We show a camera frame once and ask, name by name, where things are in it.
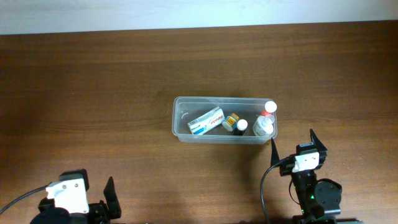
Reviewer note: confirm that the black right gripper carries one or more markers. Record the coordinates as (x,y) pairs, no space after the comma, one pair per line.
(286,168)

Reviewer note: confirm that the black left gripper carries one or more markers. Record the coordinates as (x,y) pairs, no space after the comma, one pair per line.
(97,209)

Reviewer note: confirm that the white squeeze bottle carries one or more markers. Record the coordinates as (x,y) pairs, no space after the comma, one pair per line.
(264,126)

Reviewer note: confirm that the black bottle white cap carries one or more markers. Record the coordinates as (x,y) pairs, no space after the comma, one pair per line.
(241,127)

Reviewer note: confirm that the gold lid small jar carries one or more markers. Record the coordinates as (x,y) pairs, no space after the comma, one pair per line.
(230,122)

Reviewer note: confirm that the white blue small box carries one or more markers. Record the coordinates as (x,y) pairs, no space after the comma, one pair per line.
(207,122)

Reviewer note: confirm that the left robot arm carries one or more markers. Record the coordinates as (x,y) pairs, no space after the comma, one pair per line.
(67,203)

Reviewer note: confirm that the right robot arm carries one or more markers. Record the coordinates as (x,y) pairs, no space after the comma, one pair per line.
(319,199)

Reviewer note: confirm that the clear plastic container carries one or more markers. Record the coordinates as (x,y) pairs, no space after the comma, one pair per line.
(188,108)

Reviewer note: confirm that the orange tube white cap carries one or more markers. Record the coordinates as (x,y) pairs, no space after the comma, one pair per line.
(269,108)

